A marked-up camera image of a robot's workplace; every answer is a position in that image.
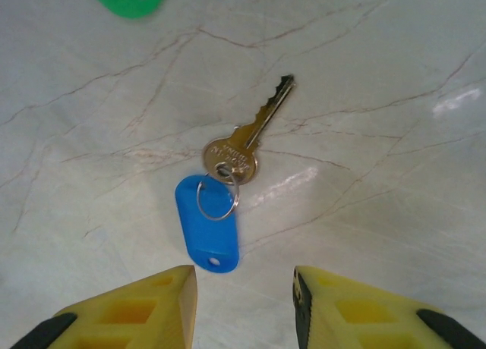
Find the small silver split ring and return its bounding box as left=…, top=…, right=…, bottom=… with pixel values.
left=196, top=165, right=241, bottom=222

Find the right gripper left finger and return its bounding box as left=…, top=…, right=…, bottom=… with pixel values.
left=10, top=264, right=199, bottom=349

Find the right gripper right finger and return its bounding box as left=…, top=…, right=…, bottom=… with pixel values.
left=292, top=264, right=486, bottom=349

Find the green key tag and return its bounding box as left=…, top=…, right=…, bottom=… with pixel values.
left=82, top=0, right=168, bottom=20

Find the blue key tag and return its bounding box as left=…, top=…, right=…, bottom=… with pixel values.
left=174, top=173, right=241, bottom=274

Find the brass key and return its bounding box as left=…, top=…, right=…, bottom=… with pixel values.
left=201, top=74, right=297, bottom=186

